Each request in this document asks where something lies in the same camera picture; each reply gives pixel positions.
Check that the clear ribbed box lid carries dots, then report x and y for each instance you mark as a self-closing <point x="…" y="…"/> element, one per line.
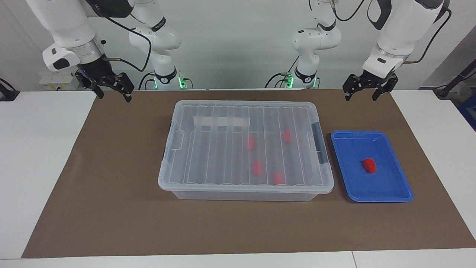
<point x="215" y="160"/>

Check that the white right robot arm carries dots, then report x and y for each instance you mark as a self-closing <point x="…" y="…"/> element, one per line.
<point x="63" y="22"/>

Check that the red block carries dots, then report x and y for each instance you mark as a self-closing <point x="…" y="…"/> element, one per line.
<point x="369" y="165"/>
<point x="277" y="177"/>
<point x="286" y="136"/>
<point x="252" y="143"/>
<point x="257" y="168"/>

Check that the white wall power socket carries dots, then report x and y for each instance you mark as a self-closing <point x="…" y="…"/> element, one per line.
<point x="55" y="82"/>

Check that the clear plastic storage box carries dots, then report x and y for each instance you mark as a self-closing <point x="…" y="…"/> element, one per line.
<point x="241" y="195"/>

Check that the blue crate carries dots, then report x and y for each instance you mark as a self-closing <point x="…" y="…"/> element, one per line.
<point x="469" y="111"/>

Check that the green lit base connector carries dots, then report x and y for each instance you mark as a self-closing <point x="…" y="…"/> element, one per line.
<point x="288" y="80"/>
<point x="182" y="82"/>

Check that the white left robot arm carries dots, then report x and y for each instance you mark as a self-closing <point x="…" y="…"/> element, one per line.
<point x="401" y="26"/>

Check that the black stand pole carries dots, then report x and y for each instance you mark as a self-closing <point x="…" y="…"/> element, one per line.
<point x="455" y="80"/>

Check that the brown table mat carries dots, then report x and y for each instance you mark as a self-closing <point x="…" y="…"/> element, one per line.
<point x="223" y="227"/>

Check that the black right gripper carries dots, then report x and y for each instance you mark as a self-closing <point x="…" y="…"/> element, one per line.
<point x="97" y="73"/>

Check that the blue plastic tray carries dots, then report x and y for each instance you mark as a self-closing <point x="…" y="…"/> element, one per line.
<point x="375" y="186"/>

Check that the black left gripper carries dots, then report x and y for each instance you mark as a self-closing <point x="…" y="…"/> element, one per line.
<point x="372" y="80"/>

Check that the black object at table edge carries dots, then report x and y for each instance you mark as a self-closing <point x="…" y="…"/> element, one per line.
<point x="7" y="93"/>

